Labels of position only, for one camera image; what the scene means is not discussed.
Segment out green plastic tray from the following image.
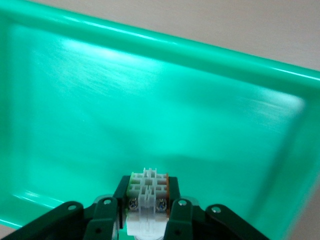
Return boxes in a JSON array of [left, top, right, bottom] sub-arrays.
[[0, 0, 320, 240]]

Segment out brown table cover mat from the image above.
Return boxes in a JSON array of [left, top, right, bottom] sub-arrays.
[[14, 0, 320, 240]]

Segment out white button switch orange side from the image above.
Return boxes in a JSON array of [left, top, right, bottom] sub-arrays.
[[126, 166, 171, 237]]

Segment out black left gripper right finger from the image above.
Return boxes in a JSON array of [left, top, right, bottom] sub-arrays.
[[164, 176, 195, 240]]

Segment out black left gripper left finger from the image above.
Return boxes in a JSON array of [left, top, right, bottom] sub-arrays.
[[84, 175, 132, 240]]

